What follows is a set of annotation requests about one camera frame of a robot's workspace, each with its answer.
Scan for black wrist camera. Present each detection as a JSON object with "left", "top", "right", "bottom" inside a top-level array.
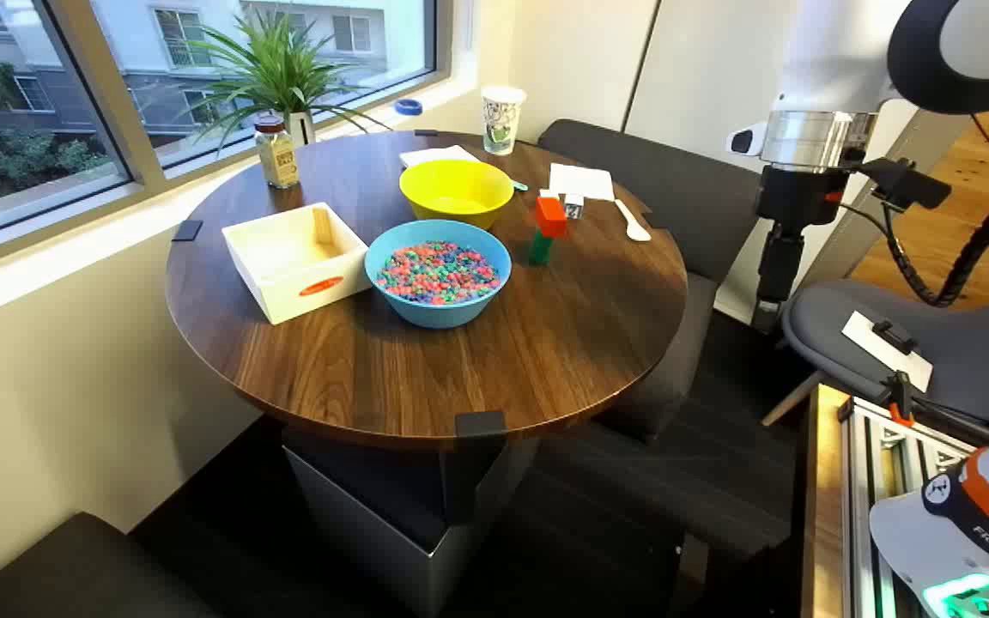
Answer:
[{"left": 855, "top": 154, "right": 953, "bottom": 214}]

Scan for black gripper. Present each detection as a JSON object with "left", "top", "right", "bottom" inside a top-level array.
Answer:
[{"left": 752, "top": 165, "right": 852, "bottom": 307}]

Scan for white wooden box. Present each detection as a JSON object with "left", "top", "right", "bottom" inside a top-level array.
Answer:
[{"left": 220, "top": 198, "right": 375, "bottom": 329}]

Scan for thick black camera cable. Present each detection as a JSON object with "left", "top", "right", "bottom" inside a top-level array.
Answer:
[{"left": 834, "top": 165, "right": 989, "bottom": 309}]

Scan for printed paper cup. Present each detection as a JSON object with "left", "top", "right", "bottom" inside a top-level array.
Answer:
[{"left": 476, "top": 84, "right": 528, "bottom": 159}]

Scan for blue bowl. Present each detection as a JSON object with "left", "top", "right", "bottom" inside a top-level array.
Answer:
[{"left": 360, "top": 217, "right": 515, "bottom": 334}]

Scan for grey shell chair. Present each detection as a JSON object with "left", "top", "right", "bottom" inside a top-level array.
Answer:
[{"left": 762, "top": 278, "right": 989, "bottom": 437}]

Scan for glass jar with dark lid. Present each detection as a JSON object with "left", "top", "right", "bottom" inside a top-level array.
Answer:
[{"left": 250, "top": 109, "right": 306, "bottom": 191}]

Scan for white plastic spoon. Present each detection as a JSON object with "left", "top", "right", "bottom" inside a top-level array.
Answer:
[{"left": 612, "top": 196, "right": 657, "bottom": 247}]

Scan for flat white napkin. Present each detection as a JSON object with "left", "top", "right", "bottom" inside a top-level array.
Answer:
[{"left": 544, "top": 161, "right": 618, "bottom": 206}]

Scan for wooden board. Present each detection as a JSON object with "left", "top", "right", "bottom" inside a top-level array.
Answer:
[{"left": 799, "top": 380, "right": 852, "bottom": 618}]

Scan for green potted plant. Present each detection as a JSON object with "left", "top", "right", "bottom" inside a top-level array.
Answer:
[{"left": 187, "top": 4, "right": 378, "bottom": 150}]

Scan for grey metal table base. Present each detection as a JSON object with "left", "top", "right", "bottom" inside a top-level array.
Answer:
[{"left": 280, "top": 426, "right": 541, "bottom": 618}]

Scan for dark grey bench seat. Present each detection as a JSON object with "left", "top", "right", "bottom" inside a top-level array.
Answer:
[{"left": 0, "top": 513, "right": 224, "bottom": 618}]

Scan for multicoloured beads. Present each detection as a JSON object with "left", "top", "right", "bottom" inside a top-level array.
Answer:
[{"left": 375, "top": 238, "right": 503, "bottom": 309}]

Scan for white paper tag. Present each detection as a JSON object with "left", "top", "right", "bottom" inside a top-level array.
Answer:
[{"left": 837, "top": 309, "right": 938, "bottom": 396}]

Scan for grey window frame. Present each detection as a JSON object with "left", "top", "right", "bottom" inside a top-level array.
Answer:
[{"left": 0, "top": 0, "right": 487, "bottom": 278}]

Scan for dark grey sofa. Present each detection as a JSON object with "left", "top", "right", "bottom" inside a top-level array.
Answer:
[{"left": 536, "top": 117, "right": 765, "bottom": 444}]

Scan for aluminium extrusion frame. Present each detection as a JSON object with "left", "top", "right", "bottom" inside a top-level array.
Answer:
[{"left": 834, "top": 391, "right": 977, "bottom": 618}]

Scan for folded white napkin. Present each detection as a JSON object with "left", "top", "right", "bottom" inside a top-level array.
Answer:
[{"left": 397, "top": 140, "right": 480, "bottom": 173}]

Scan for yellow bowl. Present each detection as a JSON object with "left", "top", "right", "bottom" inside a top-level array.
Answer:
[{"left": 394, "top": 154, "right": 519, "bottom": 231}]

